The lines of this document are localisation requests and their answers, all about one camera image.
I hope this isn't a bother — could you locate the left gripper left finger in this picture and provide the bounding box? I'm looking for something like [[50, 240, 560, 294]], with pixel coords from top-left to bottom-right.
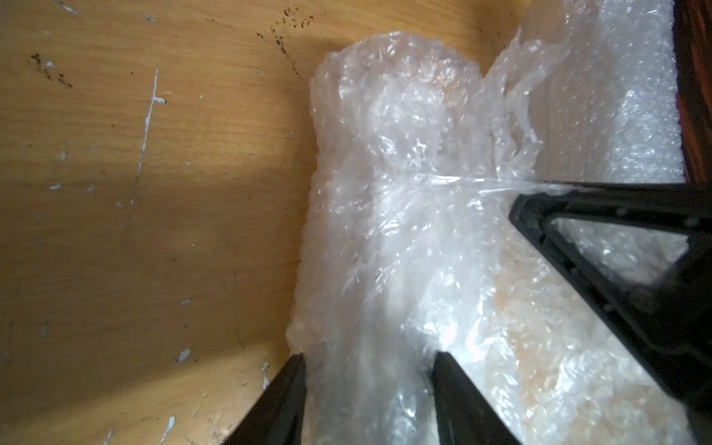
[[222, 354, 307, 445]]

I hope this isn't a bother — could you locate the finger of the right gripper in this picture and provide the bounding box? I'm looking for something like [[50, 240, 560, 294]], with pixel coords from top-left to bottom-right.
[[509, 184, 711, 444]]

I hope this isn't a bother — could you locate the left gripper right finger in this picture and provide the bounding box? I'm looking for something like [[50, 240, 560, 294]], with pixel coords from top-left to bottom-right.
[[430, 352, 520, 445]]

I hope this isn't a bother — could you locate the bubble wrap sheet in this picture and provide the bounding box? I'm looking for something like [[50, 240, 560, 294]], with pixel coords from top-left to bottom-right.
[[287, 33, 693, 444], [522, 0, 691, 279]]

